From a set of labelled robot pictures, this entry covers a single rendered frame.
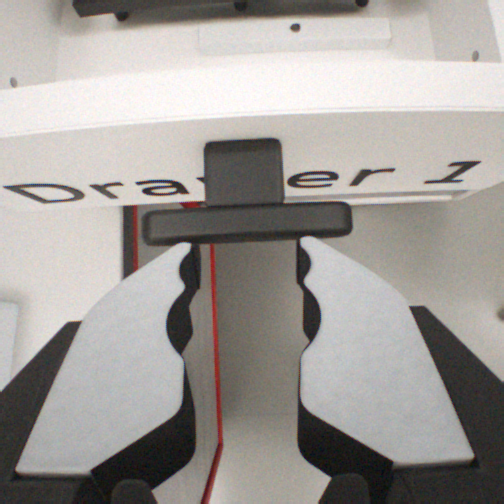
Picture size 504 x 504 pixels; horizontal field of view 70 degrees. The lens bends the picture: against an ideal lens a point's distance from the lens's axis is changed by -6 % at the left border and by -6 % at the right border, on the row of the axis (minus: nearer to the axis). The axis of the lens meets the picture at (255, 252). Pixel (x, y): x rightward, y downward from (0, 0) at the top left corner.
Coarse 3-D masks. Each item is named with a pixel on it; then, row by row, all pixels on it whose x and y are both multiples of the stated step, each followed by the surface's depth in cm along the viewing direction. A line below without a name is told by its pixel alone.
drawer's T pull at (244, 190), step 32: (224, 160) 13; (256, 160) 13; (224, 192) 13; (256, 192) 13; (160, 224) 13; (192, 224) 13; (224, 224) 13; (256, 224) 13; (288, 224) 13; (320, 224) 13; (352, 224) 13
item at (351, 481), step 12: (132, 480) 5; (336, 480) 5; (348, 480) 5; (360, 480) 5; (120, 492) 5; (132, 492) 5; (144, 492) 5; (324, 492) 5; (336, 492) 5; (348, 492) 5; (360, 492) 5
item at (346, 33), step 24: (216, 24) 20; (240, 24) 20; (264, 24) 20; (288, 24) 20; (312, 24) 20; (336, 24) 20; (360, 24) 20; (384, 24) 20; (216, 48) 21; (240, 48) 21; (264, 48) 21; (288, 48) 21; (312, 48) 21; (336, 48) 21; (360, 48) 21; (384, 48) 21
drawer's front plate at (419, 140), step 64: (320, 64) 12; (384, 64) 12; (448, 64) 12; (0, 128) 12; (64, 128) 12; (128, 128) 12; (192, 128) 12; (256, 128) 13; (320, 128) 13; (384, 128) 13; (448, 128) 13; (0, 192) 18; (64, 192) 19; (128, 192) 20; (192, 192) 20; (320, 192) 22
